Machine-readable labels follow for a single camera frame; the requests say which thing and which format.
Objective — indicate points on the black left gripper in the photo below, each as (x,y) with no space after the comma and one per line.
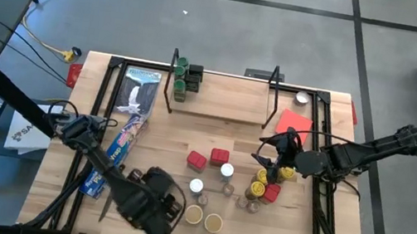
(160,179)

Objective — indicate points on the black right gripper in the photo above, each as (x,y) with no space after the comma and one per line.
(286,149)

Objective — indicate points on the white-lid bagel seasoning jar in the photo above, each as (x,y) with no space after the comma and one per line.
(226,171)
(196,185)

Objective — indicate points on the green-lid oregano glass jar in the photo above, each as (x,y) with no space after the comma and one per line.
(179,87)
(183,61)
(179,71)

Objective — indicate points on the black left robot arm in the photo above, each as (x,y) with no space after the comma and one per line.
(124,200)

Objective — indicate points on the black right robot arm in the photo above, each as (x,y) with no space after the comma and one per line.
(375,147)

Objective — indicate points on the red square paper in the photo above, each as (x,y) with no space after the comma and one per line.
(293,122)

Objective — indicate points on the small round silver tin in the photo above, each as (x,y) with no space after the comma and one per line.
(302,98)

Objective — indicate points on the blue plastic wrap box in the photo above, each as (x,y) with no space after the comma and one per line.
(127,138)

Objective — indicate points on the black box at table edge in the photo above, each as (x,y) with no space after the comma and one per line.
(259,74)

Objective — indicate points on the red table clamp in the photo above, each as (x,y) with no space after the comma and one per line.
(73,74)
(354,113)

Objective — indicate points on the black support beam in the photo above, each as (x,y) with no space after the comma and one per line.
(18,101)

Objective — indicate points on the wooden shelf with black frame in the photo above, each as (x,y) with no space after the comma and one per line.
(228,99)

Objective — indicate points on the black aluminium rig frame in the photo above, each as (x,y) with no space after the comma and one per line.
(115,62)

